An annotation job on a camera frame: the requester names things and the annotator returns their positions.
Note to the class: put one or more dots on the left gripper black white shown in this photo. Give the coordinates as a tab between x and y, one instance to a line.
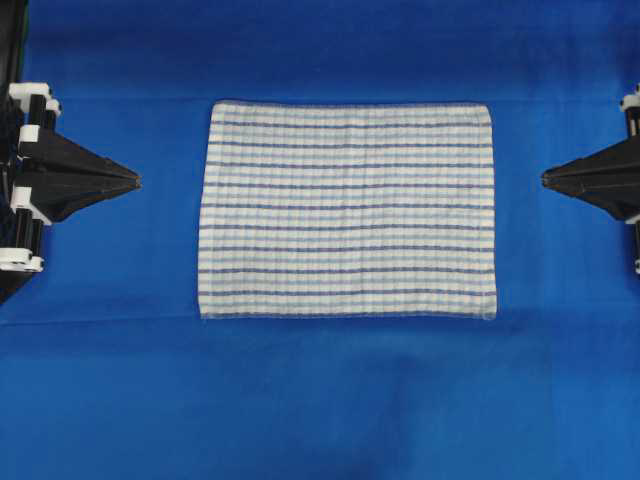
43	198

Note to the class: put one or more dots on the blue table cloth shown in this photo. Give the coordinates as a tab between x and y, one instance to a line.
109	372

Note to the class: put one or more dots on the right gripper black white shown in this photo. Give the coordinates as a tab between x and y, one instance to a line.
609	178

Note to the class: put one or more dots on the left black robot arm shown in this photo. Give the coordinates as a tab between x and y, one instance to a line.
14	19

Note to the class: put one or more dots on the blue striped white towel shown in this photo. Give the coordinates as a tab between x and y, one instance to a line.
348	210

